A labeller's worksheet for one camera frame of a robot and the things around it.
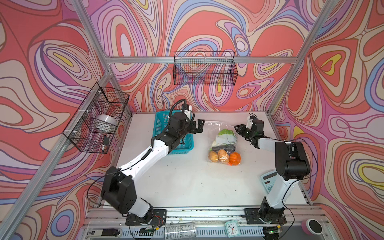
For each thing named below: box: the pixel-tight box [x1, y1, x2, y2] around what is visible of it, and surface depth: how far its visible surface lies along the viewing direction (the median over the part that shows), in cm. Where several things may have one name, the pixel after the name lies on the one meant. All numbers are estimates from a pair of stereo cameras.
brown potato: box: [217, 149, 230, 163], surface depth 86 cm
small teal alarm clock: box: [225, 220, 241, 238], surface depth 70 cm
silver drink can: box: [164, 222, 197, 240], surface depth 66 cm
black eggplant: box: [209, 145, 236, 152], surface depth 88 cm
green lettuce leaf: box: [218, 129, 236, 136], surface depth 95 cm
